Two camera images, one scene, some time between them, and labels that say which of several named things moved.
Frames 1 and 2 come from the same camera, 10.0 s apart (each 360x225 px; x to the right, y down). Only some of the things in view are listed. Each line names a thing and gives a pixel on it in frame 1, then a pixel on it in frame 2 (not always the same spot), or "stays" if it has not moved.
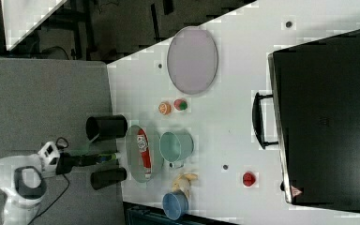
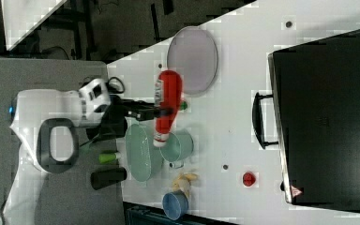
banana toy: x=183 y=183 stays
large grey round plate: x=192 y=60 stays
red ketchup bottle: x=144 y=151 → x=168 y=98
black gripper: x=67 y=160 → x=112 y=123
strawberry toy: x=180 y=104 stays
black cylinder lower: x=106 y=177 stays
